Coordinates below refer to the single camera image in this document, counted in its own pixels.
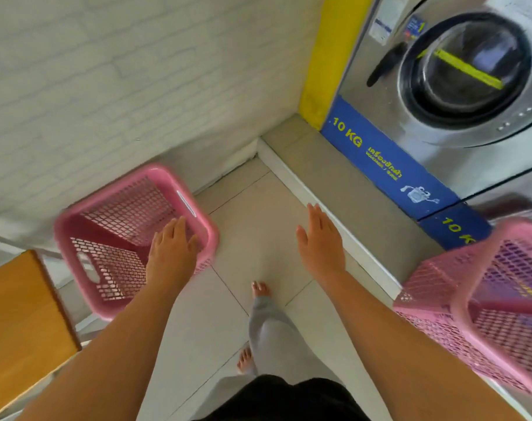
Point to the person's left hand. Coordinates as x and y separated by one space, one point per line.
171 263

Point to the person's right hand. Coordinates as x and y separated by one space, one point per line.
323 252

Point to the person's right little finger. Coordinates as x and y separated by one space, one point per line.
338 241

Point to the person's right middle finger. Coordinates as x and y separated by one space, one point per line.
320 221

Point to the person's left thumb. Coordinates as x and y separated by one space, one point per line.
195 245

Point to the person's right thumb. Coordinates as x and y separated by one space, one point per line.
302 238

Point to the person's left forearm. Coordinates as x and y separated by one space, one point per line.
117 359

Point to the person's right forearm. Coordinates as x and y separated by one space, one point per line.
401 359

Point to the white-edged raised platform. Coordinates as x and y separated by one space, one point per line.
349 192

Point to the person's bare foot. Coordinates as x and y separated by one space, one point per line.
261 289
246 361

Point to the blue label strip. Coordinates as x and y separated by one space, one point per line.
454 225
379 162

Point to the pink plastic laundry basket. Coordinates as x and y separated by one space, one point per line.
117 214
463 302

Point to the person's grey trousers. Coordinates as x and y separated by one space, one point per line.
279 341

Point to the silver washing machine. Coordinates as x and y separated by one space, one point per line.
379 109
515 192

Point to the person's black shirt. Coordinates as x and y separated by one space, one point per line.
283 401

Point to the wooden table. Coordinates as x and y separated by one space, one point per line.
20 328

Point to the yellow strip sticker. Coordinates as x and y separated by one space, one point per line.
463 67

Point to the round washing machine door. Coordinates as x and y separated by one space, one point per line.
467 70

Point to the white sticker label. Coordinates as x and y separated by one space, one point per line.
386 17

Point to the yellow wall panel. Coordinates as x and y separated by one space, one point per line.
331 52

